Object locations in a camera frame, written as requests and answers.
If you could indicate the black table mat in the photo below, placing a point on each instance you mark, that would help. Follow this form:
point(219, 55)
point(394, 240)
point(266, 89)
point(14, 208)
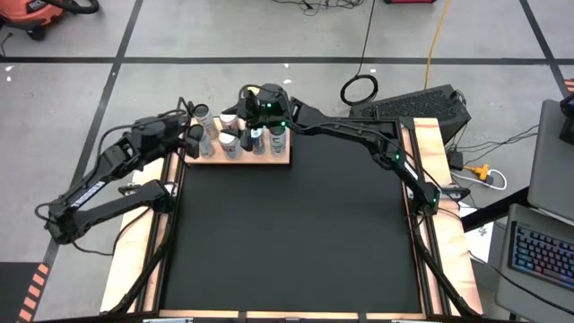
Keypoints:
point(287, 233)

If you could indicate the black device on desk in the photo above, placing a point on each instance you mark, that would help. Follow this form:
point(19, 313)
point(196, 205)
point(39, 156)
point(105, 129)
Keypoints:
point(568, 125)

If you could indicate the white paper sheet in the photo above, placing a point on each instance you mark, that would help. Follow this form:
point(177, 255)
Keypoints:
point(482, 242)

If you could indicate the grey desk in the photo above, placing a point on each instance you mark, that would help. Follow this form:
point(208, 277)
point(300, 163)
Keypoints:
point(549, 157)

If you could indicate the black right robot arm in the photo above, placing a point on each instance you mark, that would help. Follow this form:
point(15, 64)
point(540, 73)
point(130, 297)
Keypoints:
point(359, 130)

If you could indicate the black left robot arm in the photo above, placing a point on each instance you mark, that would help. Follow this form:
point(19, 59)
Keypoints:
point(89, 195)

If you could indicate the yellow plug splitter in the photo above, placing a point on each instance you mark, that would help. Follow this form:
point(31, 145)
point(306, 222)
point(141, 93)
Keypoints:
point(480, 170)

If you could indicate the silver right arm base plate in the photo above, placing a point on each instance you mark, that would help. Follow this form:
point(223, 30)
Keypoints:
point(450, 193)

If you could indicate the wooden shelf board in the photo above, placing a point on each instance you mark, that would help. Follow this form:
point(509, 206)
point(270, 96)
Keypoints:
point(251, 158)

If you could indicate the orange shop vacuum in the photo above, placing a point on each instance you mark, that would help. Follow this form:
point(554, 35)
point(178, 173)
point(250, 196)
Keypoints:
point(31, 15)

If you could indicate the white Celsius pineapple can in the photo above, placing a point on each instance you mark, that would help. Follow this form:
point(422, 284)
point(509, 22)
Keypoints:
point(207, 123)

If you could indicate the white can with black lid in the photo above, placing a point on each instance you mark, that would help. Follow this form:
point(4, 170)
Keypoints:
point(278, 144)

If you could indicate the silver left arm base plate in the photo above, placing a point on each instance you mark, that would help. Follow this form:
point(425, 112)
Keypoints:
point(171, 188)

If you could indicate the blue silver Red Bull can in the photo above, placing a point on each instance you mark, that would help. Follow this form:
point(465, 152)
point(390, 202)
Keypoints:
point(258, 142)

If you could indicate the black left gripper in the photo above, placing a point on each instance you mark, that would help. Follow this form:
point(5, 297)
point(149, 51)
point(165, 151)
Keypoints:
point(175, 134)

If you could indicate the black mesh computer tower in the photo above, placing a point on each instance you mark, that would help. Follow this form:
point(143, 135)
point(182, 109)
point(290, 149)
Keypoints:
point(417, 107)

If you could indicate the silver can with white lid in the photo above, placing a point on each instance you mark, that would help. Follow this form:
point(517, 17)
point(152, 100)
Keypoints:
point(229, 147)

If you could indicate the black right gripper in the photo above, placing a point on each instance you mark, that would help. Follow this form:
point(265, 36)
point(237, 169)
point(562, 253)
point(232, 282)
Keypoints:
point(264, 114)

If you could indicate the black power adapter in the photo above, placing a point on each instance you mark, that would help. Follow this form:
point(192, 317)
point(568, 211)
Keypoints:
point(455, 160)

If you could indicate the computer keyboard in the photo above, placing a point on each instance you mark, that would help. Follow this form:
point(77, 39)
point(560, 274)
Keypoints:
point(542, 255)

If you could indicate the silver Diet Coke can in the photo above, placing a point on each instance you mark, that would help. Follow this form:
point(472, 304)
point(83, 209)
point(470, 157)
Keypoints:
point(228, 122)

